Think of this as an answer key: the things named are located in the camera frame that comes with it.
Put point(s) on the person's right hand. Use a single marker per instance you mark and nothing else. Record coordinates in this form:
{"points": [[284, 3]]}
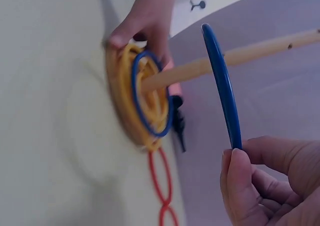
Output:
{"points": [[287, 191]]}

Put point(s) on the black ribbed object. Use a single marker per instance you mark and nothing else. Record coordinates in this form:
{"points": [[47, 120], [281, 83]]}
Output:
{"points": [[179, 121]]}

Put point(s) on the person's left hand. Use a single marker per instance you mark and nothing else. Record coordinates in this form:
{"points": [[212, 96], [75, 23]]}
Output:
{"points": [[150, 16]]}

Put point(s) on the stack of yellow rings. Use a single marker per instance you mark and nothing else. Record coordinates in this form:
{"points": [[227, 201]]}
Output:
{"points": [[122, 86]]}

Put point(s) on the pink cylindrical object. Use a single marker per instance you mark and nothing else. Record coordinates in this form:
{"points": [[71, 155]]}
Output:
{"points": [[176, 87]]}

